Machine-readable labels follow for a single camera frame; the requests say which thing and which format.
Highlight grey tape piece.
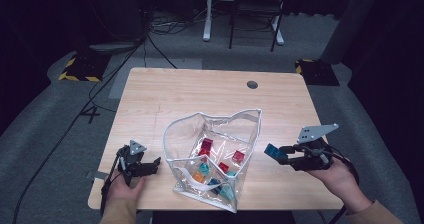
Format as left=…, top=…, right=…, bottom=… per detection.
left=88, top=171, right=111, bottom=182

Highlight clear plastic bag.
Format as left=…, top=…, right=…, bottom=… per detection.
left=162, top=108, right=263, bottom=214

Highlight person's legs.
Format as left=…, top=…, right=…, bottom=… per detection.
left=153, top=210, right=297, bottom=224

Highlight hand-held gripper cable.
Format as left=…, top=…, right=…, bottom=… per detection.
left=328, top=147, right=361, bottom=224
left=99, top=148, right=125, bottom=216

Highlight long black floor cable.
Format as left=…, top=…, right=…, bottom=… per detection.
left=11, top=38, right=148, bottom=224

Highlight teal cube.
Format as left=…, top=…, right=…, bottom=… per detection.
left=264, top=143, right=288, bottom=161

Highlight person's right hand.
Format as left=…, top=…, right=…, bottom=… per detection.
left=306, top=158, right=359, bottom=193

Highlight grey curtain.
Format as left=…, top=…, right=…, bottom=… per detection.
left=320, top=0, right=383, bottom=66

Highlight grey flat stand base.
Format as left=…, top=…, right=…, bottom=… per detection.
left=88, top=42, right=143, bottom=54

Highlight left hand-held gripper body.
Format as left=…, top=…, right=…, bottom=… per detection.
left=116, top=139, right=148, bottom=187

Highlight left hand-held gripper cable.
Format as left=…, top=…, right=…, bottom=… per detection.
left=99, top=148, right=125, bottom=216

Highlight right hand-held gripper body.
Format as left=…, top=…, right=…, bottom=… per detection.
left=293, top=123, right=340, bottom=172

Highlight right hand-held gripper cable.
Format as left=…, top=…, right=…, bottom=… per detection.
left=328, top=147, right=361, bottom=224

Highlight black metal chair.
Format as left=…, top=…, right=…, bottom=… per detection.
left=228, top=0, right=290, bottom=53

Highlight black equipment cabinet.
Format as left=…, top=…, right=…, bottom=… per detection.
left=78, top=0, right=151, bottom=43

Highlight person's left hand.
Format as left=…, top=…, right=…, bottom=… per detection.
left=106, top=173, right=146, bottom=203

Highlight yellow striped black stand base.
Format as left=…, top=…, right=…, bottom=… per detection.
left=57, top=51, right=112, bottom=84
left=294, top=58, right=341, bottom=87

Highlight floor cable bundle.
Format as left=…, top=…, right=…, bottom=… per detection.
left=148, top=10, right=209, bottom=37

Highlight dark blue sloped toy block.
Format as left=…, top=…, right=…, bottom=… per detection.
left=207, top=178, right=222, bottom=195

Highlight white desk frame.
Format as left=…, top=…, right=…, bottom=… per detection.
left=202, top=0, right=290, bottom=47

